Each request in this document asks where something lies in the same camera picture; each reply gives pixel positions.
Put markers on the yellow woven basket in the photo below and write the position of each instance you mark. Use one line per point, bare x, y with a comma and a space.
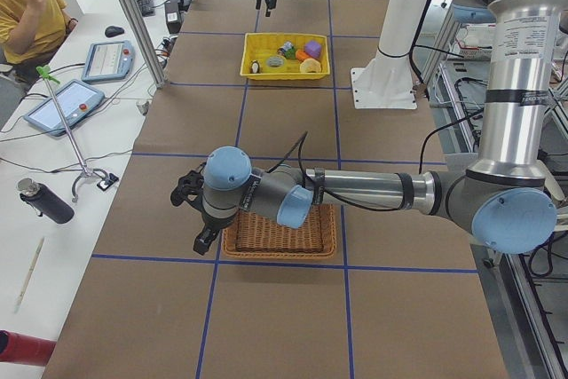
260, 46

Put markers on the brown wicker basket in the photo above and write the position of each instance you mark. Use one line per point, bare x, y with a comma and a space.
254, 237

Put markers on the small black labelled can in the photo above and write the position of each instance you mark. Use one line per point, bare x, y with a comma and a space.
286, 46

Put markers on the orange toy carrot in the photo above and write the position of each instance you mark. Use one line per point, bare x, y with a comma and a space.
296, 54

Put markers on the panda figurine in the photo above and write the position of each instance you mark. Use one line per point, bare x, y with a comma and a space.
255, 67

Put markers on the purple foam block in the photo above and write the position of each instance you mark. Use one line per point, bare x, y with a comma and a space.
313, 49

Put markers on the toy croissant bread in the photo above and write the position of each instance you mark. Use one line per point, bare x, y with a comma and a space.
310, 66

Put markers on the metal stand with green clip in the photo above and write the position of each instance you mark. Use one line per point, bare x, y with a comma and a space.
107, 179

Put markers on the black computer mouse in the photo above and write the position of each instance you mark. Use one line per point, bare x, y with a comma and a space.
113, 31

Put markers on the black water bottle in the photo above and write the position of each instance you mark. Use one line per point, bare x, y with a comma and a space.
45, 201

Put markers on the wooden stick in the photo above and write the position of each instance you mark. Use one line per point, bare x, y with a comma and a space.
28, 276

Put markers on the far teach pendant tablet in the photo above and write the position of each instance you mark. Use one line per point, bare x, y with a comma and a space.
109, 61

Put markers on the teach pendant tablet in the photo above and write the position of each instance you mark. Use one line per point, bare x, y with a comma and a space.
76, 100
109, 61

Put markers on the near teach pendant tablet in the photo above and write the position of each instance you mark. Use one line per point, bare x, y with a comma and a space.
76, 100

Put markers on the red cylinder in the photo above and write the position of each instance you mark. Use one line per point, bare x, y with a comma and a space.
25, 350

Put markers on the person in yellow shirt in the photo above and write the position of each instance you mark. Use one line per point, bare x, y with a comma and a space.
33, 30

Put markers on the aluminium frame post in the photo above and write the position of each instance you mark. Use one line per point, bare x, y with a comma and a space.
138, 26

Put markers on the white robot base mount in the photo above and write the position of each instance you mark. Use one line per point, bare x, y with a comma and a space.
386, 82

